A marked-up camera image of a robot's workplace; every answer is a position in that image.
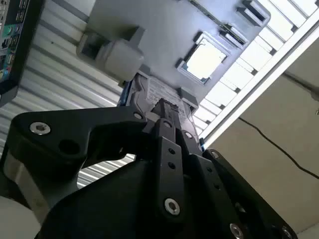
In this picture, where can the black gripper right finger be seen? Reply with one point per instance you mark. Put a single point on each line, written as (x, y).
(219, 179)

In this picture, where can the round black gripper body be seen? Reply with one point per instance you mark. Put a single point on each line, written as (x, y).
(112, 204)

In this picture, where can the hard disk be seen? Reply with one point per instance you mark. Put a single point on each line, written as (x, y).
(162, 89)

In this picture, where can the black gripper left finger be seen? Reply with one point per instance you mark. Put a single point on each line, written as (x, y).
(74, 129)

